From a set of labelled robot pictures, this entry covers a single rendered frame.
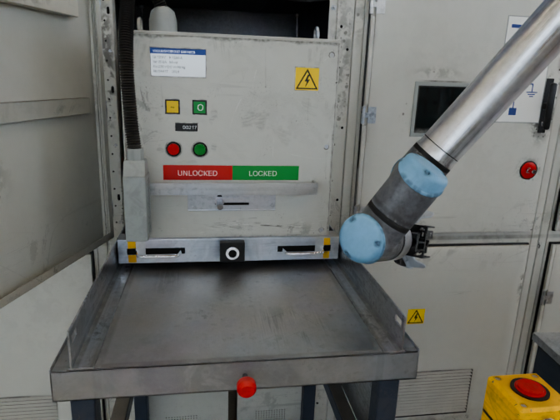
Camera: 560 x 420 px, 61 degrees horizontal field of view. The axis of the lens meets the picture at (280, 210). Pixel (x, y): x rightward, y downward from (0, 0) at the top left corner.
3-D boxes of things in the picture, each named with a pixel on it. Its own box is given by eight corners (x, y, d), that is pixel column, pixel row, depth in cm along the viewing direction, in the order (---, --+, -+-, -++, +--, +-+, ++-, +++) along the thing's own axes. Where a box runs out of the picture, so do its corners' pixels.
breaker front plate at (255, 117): (327, 242, 121) (341, 42, 108) (129, 245, 113) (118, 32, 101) (327, 240, 122) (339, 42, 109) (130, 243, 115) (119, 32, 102)
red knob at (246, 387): (257, 400, 77) (257, 382, 76) (237, 402, 77) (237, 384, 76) (254, 383, 82) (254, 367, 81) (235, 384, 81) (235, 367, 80)
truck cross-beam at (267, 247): (337, 258, 122) (339, 236, 120) (118, 263, 114) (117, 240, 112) (332, 252, 127) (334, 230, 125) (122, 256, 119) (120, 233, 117)
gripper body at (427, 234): (431, 258, 108) (412, 261, 98) (394, 252, 112) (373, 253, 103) (436, 225, 107) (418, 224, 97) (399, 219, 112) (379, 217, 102)
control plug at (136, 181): (148, 242, 103) (145, 162, 99) (125, 242, 103) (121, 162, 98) (152, 231, 111) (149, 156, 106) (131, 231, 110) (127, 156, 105)
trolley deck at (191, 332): (416, 378, 86) (420, 349, 85) (52, 402, 77) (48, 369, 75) (326, 249, 151) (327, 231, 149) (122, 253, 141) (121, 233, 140)
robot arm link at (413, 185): (410, 146, 92) (371, 196, 96) (408, 151, 81) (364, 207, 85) (451, 175, 91) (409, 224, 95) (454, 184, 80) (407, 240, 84)
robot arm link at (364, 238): (394, 234, 82) (359, 276, 86) (417, 234, 93) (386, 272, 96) (357, 200, 87) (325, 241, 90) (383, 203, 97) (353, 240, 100)
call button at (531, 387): (551, 404, 65) (553, 394, 65) (524, 406, 64) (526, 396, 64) (532, 386, 69) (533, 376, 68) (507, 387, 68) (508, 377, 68)
